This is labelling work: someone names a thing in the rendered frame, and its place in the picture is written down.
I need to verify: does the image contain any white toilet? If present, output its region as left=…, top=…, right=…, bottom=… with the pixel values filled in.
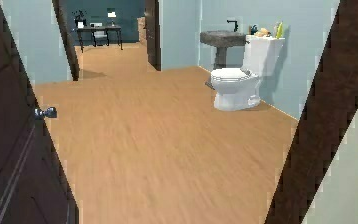
left=209, top=34, right=286, bottom=112

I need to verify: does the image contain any dark brown far room door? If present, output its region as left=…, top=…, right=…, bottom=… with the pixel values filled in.
left=144, top=0, right=162, bottom=72

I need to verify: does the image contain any dark brown room door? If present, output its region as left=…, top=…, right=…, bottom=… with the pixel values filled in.
left=144, top=0, right=162, bottom=72
left=0, top=0, right=80, bottom=224

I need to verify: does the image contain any black sink faucet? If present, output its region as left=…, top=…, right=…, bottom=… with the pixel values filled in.
left=226, top=19, right=239, bottom=33

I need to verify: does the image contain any white chair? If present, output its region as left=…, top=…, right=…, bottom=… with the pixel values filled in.
left=92, top=29, right=110, bottom=47

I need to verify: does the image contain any black desk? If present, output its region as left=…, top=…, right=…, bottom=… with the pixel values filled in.
left=76, top=25, right=124, bottom=54

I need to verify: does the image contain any tan cloth lump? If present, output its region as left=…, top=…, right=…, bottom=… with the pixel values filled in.
left=254, top=27, right=272, bottom=38

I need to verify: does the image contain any small white table lamp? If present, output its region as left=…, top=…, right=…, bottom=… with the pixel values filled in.
left=107, top=11, right=117, bottom=28

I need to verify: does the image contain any silver round door knob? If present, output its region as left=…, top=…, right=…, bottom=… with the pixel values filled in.
left=33, top=106, right=58, bottom=120

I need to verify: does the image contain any dark house plant white pot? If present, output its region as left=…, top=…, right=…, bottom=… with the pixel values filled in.
left=72, top=9, right=88, bottom=30

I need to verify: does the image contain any grey pedestal sink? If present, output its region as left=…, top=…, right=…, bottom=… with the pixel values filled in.
left=200, top=29, right=247, bottom=71

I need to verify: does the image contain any dark brown far door frame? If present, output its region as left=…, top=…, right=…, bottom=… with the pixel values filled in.
left=52, top=0, right=81, bottom=82

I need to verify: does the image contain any dark brown door frame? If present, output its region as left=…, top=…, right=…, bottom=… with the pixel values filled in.
left=52, top=0, right=81, bottom=82
left=264, top=0, right=358, bottom=224

